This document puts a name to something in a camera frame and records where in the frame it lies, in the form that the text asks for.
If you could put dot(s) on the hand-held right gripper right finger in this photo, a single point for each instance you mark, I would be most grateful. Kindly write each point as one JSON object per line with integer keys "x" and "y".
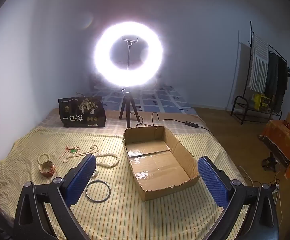
{"x": 212, "y": 180}

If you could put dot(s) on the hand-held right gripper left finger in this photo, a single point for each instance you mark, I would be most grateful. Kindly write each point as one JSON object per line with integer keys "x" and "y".
{"x": 81, "y": 180}

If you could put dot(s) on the dark metal bangle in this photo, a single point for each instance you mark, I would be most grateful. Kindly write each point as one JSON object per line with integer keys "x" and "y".
{"x": 98, "y": 201}

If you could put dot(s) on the red and gold bangle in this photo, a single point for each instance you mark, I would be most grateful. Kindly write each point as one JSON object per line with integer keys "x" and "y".
{"x": 46, "y": 171}

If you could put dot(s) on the cardboard box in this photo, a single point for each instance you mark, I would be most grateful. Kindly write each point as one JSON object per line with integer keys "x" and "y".
{"x": 154, "y": 160}

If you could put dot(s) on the yellow striped bed sheet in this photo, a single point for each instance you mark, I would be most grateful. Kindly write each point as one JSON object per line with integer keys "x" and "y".
{"x": 125, "y": 217}

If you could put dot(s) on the black object on floor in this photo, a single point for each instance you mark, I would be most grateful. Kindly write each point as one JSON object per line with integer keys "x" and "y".
{"x": 269, "y": 162}

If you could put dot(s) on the plaid bed sheet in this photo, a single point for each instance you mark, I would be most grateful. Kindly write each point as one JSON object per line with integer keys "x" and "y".
{"x": 52, "y": 120}

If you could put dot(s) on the black printed bag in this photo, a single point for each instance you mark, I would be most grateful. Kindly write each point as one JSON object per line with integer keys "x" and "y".
{"x": 82, "y": 112}

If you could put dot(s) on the black clothes rack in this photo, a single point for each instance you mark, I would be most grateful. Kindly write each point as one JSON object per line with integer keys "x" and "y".
{"x": 239, "y": 110}

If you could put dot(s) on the orange cloth covered cabinet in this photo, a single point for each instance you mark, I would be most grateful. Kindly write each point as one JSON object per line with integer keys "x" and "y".
{"x": 284, "y": 140}

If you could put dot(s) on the black tripod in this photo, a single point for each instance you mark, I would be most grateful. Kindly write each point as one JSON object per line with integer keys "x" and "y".
{"x": 128, "y": 110}

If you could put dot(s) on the blue patterned blanket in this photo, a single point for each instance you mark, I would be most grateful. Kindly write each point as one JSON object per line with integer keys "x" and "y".
{"x": 157, "y": 100}

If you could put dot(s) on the black garment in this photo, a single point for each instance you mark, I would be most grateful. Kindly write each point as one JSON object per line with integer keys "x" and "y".
{"x": 282, "y": 85}

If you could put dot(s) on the dark green garment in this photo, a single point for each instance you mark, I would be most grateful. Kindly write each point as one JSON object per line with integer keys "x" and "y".
{"x": 271, "y": 75}

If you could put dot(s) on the striped white towel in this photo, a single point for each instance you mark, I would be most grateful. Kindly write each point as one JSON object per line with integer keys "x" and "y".
{"x": 258, "y": 65}

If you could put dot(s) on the phone holder clamp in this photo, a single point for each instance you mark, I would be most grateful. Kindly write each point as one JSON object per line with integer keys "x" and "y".
{"x": 130, "y": 38}

